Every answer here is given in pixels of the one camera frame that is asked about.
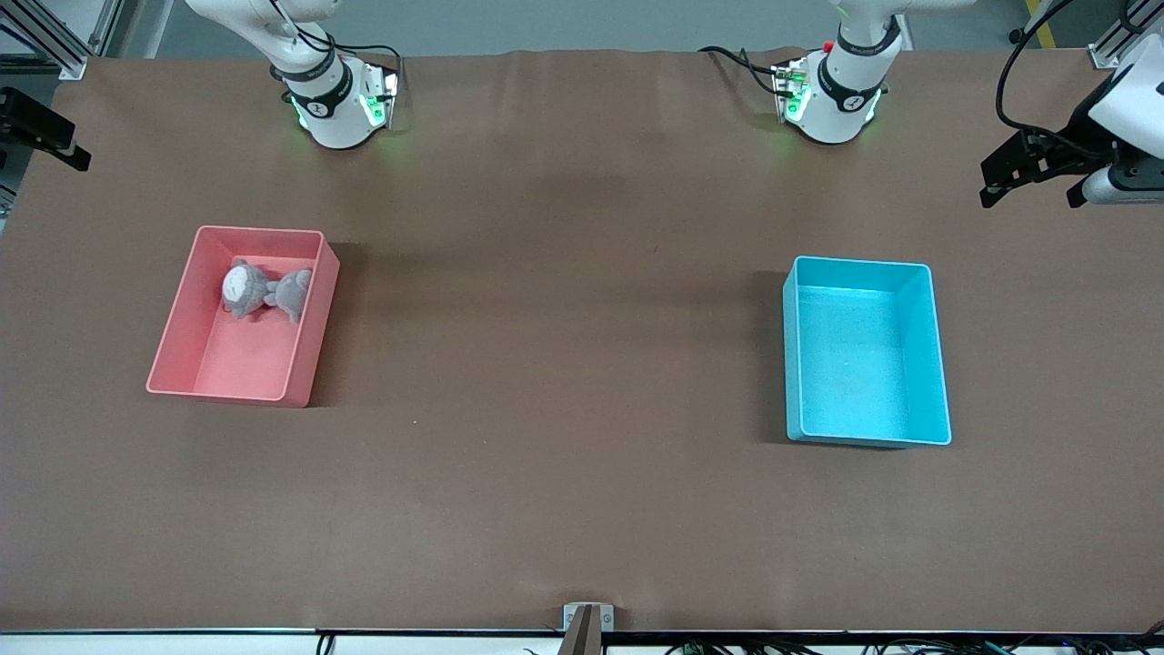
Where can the brown table cover sheet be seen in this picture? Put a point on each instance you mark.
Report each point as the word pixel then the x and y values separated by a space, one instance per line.
pixel 582 509

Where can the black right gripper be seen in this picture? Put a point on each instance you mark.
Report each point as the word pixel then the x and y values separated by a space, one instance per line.
pixel 27 118

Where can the blue plastic box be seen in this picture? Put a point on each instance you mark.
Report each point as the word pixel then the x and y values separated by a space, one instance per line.
pixel 855 382

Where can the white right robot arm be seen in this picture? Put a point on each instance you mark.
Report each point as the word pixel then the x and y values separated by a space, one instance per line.
pixel 336 118

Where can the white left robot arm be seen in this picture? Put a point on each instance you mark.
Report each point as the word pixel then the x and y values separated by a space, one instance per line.
pixel 841 109

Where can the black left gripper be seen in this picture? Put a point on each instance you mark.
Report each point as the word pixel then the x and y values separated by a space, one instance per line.
pixel 1081 126

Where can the white table edge profile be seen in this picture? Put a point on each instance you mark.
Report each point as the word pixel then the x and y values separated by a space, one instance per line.
pixel 136 646

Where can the grey plush toy white face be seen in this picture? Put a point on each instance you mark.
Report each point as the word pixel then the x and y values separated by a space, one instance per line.
pixel 238 287

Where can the metal table edge bracket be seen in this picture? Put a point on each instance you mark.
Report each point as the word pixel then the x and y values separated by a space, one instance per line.
pixel 570 619

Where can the pink plastic box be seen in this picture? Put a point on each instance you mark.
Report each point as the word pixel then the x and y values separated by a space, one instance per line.
pixel 245 364

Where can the grey stand leg black foot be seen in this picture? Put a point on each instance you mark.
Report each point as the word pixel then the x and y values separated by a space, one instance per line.
pixel 1015 36

